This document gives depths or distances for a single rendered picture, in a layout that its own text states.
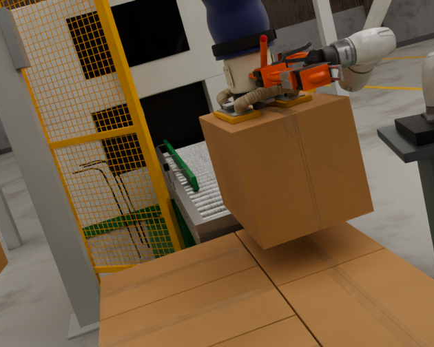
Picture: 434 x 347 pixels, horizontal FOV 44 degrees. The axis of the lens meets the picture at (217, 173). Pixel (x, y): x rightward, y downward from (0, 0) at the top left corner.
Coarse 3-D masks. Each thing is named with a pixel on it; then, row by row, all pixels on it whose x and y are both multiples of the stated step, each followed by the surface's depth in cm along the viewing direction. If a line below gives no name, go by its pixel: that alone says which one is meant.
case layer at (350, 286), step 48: (240, 240) 223; (336, 240) 195; (144, 288) 201; (192, 288) 190; (240, 288) 180; (288, 288) 171; (336, 288) 163; (384, 288) 155; (432, 288) 149; (144, 336) 167; (192, 336) 159; (240, 336) 152; (288, 336) 146; (336, 336) 140; (384, 336) 134; (432, 336) 129
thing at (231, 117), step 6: (228, 102) 200; (216, 114) 203; (222, 114) 194; (228, 114) 189; (234, 114) 182; (240, 114) 180; (246, 114) 179; (252, 114) 179; (258, 114) 179; (228, 120) 184; (234, 120) 178; (240, 120) 178
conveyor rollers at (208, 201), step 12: (192, 144) 453; (204, 144) 444; (180, 156) 416; (192, 156) 407; (204, 156) 399; (192, 168) 371; (204, 168) 364; (180, 180) 344; (204, 180) 329; (216, 180) 321; (192, 192) 310; (204, 192) 302; (216, 192) 295; (204, 204) 284; (216, 204) 276; (204, 216) 266
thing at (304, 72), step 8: (320, 64) 134; (296, 72) 135; (304, 72) 130; (312, 72) 131; (296, 80) 138; (304, 80) 131; (328, 80) 132; (296, 88) 138; (304, 88) 131; (312, 88) 132
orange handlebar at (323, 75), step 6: (294, 54) 217; (300, 54) 210; (306, 54) 199; (276, 72) 156; (318, 72) 130; (324, 72) 130; (252, 78) 182; (270, 78) 161; (276, 78) 155; (288, 78) 144; (312, 78) 130; (318, 78) 130; (324, 78) 130
